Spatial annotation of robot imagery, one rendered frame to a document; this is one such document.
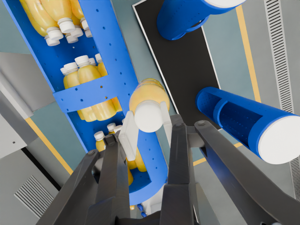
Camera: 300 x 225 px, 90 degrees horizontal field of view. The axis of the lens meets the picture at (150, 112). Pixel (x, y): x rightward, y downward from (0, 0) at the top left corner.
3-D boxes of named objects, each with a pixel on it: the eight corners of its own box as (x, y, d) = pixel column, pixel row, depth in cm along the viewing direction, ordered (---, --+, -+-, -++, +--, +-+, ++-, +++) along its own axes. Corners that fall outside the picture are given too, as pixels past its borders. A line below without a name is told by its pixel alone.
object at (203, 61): (185, 137, 190) (189, 143, 176) (132, 10, 141) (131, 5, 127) (224, 120, 187) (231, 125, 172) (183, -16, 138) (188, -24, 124)
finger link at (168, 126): (163, 124, 13) (171, 122, 13) (159, 102, 20) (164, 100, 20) (171, 151, 15) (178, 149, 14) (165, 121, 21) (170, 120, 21)
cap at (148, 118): (154, 96, 20) (155, 99, 19) (167, 119, 21) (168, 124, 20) (130, 109, 21) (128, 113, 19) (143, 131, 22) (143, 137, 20)
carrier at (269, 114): (217, 81, 155) (191, 93, 156) (308, 105, 72) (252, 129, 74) (223, 106, 164) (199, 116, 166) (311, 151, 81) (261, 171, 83)
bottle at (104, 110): (100, 122, 47) (72, 64, 41) (95, 119, 53) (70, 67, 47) (120, 113, 51) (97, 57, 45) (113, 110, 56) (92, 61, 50)
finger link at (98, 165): (123, 168, 13) (92, 176, 13) (130, 138, 18) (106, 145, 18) (117, 154, 13) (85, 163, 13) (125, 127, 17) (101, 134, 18)
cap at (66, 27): (72, 19, 41) (75, 27, 42) (73, 24, 45) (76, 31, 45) (57, 23, 40) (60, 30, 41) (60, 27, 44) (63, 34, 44)
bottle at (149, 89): (155, 72, 37) (159, 80, 20) (168, 97, 39) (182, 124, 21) (131, 86, 38) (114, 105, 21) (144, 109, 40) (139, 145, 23)
